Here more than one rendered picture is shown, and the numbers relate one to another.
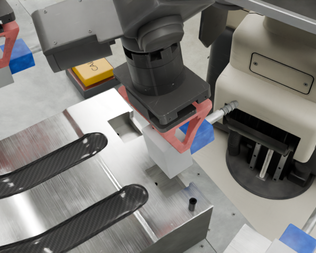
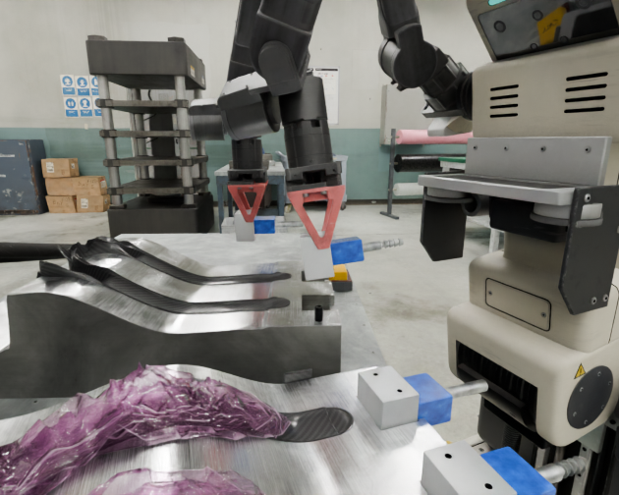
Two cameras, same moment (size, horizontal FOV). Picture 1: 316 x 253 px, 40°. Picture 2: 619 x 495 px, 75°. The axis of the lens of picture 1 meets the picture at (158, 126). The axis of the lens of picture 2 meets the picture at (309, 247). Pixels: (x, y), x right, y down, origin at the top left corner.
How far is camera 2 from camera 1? 0.41 m
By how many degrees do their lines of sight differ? 44
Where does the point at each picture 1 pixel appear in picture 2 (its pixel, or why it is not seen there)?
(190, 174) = (365, 350)
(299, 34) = (536, 257)
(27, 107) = not seen: hidden behind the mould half
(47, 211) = (204, 296)
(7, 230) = (164, 289)
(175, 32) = (275, 48)
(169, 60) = (309, 133)
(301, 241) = (426, 387)
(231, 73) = (467, 306)
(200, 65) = not seen: hidden behind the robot
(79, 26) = (243, 84)
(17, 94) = not seen: hidden behind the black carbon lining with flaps
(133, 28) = (254, 54)
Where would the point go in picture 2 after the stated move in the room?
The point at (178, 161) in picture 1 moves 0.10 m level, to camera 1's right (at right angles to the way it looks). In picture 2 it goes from (316, 260) to (393, 275)
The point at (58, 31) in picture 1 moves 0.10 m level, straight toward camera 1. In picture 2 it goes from (230, 88) to (182, 77)
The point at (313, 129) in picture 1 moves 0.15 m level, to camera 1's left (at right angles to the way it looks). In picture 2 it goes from (548, 369) to (441, 341)
